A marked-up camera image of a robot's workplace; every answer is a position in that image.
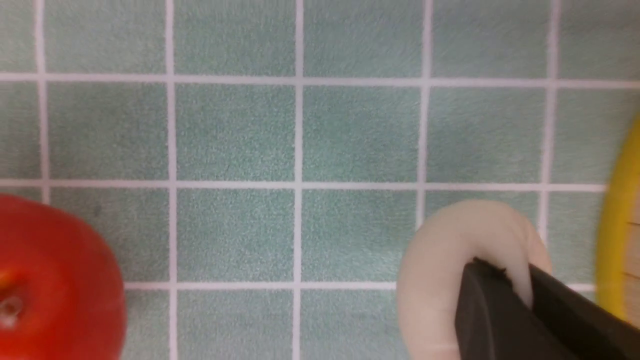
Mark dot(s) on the bamboo steamer tray yellow rim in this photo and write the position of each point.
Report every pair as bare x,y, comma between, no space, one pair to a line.
617,247

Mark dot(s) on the white bun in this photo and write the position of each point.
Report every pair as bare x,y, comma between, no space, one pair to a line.
431,269

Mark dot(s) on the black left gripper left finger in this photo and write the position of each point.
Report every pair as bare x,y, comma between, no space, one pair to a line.
492,322

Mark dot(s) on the green checkered tablecloth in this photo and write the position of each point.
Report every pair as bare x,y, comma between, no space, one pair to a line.
258,166

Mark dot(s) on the red pomegranate toy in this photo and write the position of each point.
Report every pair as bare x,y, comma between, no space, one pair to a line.
62,291

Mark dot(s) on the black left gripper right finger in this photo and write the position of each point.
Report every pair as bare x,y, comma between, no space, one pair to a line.
587,330

